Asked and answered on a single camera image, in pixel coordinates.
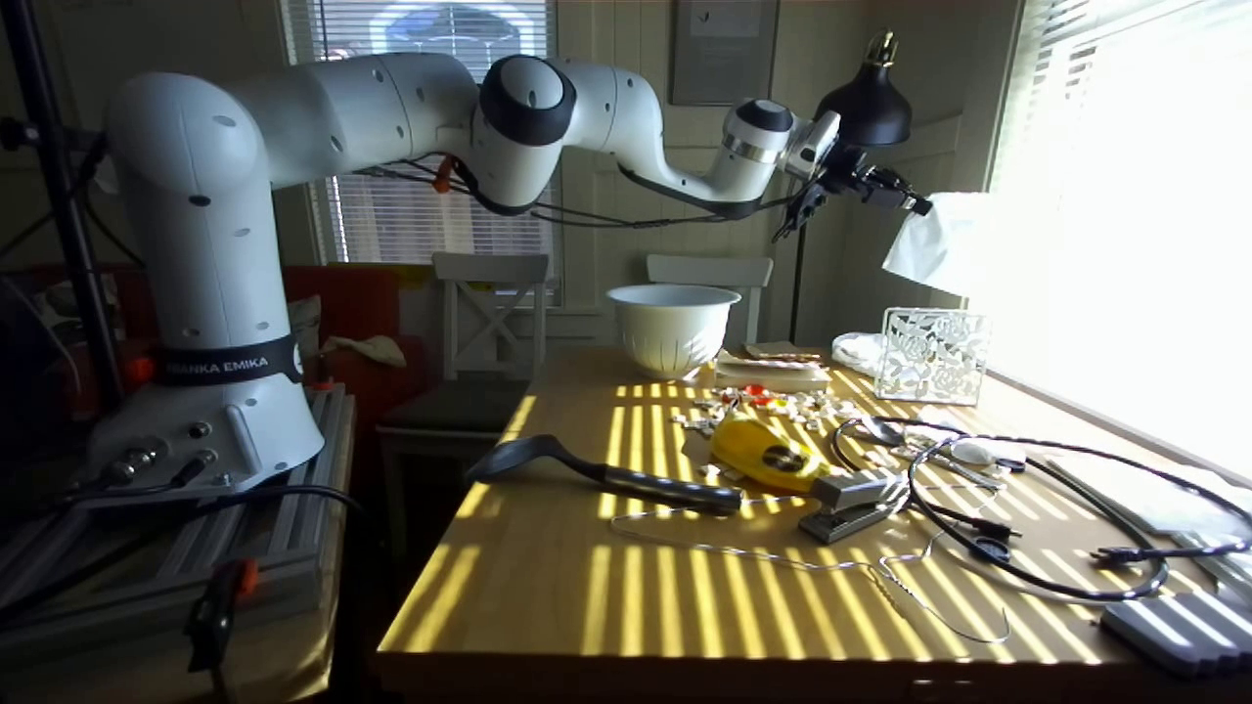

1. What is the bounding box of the grey ribbed flat device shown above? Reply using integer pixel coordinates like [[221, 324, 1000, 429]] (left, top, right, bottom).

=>
[[1094, 581, 1252, 681]]

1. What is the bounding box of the orange upholstered seat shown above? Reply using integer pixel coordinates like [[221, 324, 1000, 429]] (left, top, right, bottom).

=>
[[283, 262, 439, 421]]

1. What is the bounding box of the crumpled white plastic wrap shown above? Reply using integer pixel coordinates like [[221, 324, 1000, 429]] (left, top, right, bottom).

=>
[[927, 435, 1038, 481]]

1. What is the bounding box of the aluminium rail robot platform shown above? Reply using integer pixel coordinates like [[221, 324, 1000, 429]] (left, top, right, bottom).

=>
[[0, 387, 361, 704]]

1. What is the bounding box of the black tripod pole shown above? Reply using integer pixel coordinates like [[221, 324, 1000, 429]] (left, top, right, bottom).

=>
[[0, 0, 129, 410]]

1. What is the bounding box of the black long-handled tool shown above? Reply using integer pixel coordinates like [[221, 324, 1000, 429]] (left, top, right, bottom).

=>
[[463, 429, 742, 517]]

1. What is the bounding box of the crumpled white cloth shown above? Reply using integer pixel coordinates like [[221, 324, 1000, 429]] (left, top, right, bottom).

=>
[[829, 327, 892, 383]]

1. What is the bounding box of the white flat sheet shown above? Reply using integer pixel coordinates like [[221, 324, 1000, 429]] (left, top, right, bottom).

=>
[[1038, 451, 1252, 554]]

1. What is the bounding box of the white slotted plastic bowl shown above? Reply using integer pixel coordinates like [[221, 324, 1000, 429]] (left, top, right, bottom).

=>
[[604, 280, 746, 383]]

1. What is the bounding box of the grey wall frame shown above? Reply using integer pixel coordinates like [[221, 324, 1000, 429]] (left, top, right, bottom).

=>
[[664, 0, 787, 112]]

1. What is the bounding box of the grey metal stapler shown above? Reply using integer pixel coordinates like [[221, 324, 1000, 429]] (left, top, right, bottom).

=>
[[793, 465, 913, 549]]

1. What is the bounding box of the black looped cable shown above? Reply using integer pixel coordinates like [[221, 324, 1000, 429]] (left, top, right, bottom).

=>
[[832, 410, 1252, 607]]

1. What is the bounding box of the black lamp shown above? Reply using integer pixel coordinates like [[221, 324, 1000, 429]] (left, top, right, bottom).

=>
[[783, 28, 918, 350]]

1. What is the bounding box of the brown cardboard piece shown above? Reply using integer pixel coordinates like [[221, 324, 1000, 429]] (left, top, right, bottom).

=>
[[712, 343, 832, 393]]

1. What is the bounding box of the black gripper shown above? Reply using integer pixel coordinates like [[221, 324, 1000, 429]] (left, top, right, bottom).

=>
[[798, 143, 937, 223]]

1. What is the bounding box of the yellow handheld tool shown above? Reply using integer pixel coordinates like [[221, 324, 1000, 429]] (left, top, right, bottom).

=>
[[708, 414, 832, 496]]

